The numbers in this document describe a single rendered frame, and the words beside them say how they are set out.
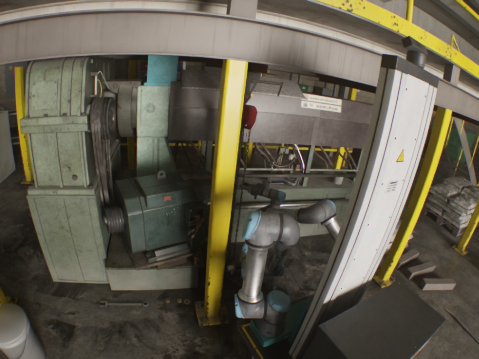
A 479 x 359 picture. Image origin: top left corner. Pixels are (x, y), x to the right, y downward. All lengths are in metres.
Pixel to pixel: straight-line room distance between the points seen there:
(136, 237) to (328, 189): 1.94
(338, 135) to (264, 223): 1.86
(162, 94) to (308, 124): 1.31
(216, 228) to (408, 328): 1.08
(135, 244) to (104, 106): 0.91
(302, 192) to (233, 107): 1.65
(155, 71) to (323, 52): 1.30
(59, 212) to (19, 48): 1.12
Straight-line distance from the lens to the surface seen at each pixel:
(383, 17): 1.69
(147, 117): 2.23
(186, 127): 2.22
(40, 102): 1.87
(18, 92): 4.19
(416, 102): 1.01
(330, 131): 2.69
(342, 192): 3.02
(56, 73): 1.85
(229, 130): 1.27
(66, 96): 1.81
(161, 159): 2.34
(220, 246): 1.57
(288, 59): 1.37
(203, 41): 1.26
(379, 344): 1.12
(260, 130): 2.36
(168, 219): 1.81
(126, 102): 2.12
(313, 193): 2.80
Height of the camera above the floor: 1.65
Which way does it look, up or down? 23 degrees down
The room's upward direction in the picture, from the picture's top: 7 degrees clockwise
